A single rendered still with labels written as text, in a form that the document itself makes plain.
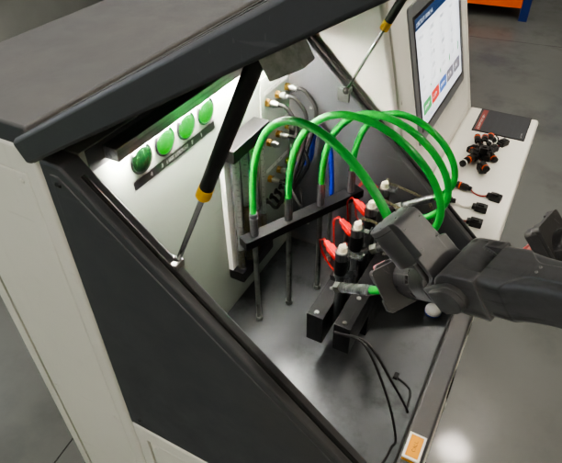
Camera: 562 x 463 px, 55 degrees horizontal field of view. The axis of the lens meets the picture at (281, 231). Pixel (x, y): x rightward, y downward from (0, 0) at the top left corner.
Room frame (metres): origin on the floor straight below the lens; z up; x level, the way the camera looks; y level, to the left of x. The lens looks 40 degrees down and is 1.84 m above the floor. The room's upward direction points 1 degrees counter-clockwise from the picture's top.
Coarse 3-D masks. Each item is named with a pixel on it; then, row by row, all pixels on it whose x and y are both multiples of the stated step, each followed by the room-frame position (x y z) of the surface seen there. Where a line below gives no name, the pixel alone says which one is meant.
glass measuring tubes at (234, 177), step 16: (240, 128) 0.99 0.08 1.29; (256, 128) 0.98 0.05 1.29; (240, 144) 0.92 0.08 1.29; (240, 160) 0.94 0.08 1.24; (224, 176) 0.91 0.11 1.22; (240, 176) 0.94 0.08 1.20; (224, 192) 0.91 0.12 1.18; (240, 192) 0.91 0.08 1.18; (256, 192) 0.97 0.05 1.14; (224, 208) 0.91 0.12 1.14; (240, 208) 0.91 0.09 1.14; (256, 208) 0.97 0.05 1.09; (240, 224) 0.91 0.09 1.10; (272, 240) 1.01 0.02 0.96; (240, 256) 0.91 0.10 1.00; (240, 272) 0.90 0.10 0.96
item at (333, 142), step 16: (272, 128) 0.80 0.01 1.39; (304, 128) 0.74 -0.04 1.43; (320, 128) 0.72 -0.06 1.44; (256, 144) 0.84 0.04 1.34; (336, 144) 0.68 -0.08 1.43; (256, 160) 0.85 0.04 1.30; (352, 160) 0.66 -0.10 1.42; (256, 176) 0.86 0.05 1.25; (368, 176) 0.64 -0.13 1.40; (384, 208) 0.60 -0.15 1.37; (368, 288) 0.61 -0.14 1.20
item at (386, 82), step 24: (408, 0) 1.25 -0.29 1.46; (360, 24) 1.14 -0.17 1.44; (336, 48) 1.17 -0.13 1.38; (360, 48) 1.14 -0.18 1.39; (384, 48) 1.11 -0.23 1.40; (408, 48) 1.21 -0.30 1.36; (360, 72) 1.14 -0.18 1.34; (384, 72) 1.11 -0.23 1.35; (408, 72) 1.20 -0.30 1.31; (384, 96) 1.11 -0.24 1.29; (408, 96) 1.17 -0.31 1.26; (456, 96) 1.53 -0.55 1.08; (384, 120) 1.10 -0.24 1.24; (408, 120) 1.15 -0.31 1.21; (456, 120) 1.51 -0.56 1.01; (432, 144) 1.28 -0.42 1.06; (432, 168) 1.28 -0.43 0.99
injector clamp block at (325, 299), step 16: (384, 256) 0.92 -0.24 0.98; (368, 272) 0.87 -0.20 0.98; (320, 304) 0.77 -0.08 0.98; (352, 304) 0.77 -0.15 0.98; (368, 304) 0.80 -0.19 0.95; (320, 320) 0.73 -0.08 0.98; (336, 320) 0.73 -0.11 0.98; (352, 320) 0.73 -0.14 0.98; (368, 320) 0.81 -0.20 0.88; (320, 336) 0.73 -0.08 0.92; (336, 336) 0.72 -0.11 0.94
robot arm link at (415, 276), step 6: (414, 270) 0.48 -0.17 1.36; (420, 270) 0.46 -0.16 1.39; (408, 276) 0.49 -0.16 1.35; (414, 276) 0.47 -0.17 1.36; (420, 276) 0.46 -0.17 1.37; (426, 276) 0.45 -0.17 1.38; (408, 282) 0.48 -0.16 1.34; (414, 282) 0.47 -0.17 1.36; (420, 282) 0.45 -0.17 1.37; (426, 282) 0.45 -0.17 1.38; (414, 288) 0.47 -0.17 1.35; (420, 288) 0.45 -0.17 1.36; (414, 294) 0.47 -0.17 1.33; (420, 294) 0.45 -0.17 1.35; (426, 294) 0.44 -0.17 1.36; (426, 300) 0.45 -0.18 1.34; (432, 300) 0.44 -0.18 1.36
